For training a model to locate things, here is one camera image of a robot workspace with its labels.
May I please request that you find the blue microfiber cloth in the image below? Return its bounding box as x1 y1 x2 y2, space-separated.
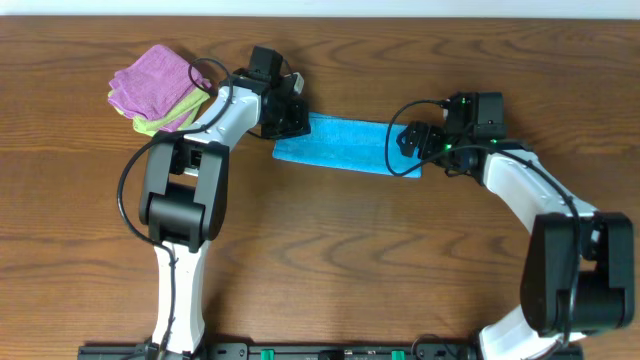
272 112 392 176

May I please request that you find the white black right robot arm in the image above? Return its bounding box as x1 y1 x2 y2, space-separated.
396 122 635 359

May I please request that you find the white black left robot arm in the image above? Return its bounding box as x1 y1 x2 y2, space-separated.
139 71 310 359

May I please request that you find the green upper folded cloth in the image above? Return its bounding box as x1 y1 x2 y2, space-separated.
107 83 211 132

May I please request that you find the green folded cloth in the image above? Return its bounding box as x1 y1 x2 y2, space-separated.
132 105 200 136
107 83 211 132

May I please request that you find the purple lower folded cloth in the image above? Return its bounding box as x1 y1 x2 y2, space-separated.
161 107 199 132

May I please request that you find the purple folded cloth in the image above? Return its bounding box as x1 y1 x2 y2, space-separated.
108 45 208 121
161 107 199 132

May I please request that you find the purple top folded cloth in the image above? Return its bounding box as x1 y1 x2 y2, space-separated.
108 45 208 121

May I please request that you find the green bottom folded cloth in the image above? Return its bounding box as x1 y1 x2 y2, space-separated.
132 105 200 136

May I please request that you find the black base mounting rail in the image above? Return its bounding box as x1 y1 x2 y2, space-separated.
77 333 585 360

